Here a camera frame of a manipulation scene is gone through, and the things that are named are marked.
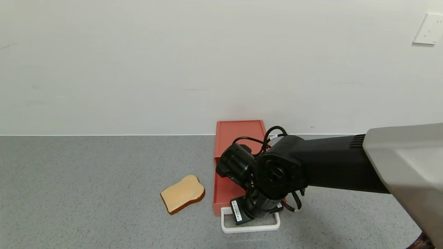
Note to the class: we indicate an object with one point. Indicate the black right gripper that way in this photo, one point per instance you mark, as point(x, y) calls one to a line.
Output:
point(238, 211)

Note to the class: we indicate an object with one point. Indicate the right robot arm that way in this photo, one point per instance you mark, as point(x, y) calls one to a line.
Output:
point(328, 166)

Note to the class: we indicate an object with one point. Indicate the toast bread slice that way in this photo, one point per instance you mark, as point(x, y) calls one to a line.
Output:
point(181, 193)

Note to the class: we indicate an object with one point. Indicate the white wall socket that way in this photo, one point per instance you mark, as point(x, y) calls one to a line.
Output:
point(429, 29)

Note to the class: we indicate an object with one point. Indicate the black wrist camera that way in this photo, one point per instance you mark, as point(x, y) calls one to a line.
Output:
point(235, 164)

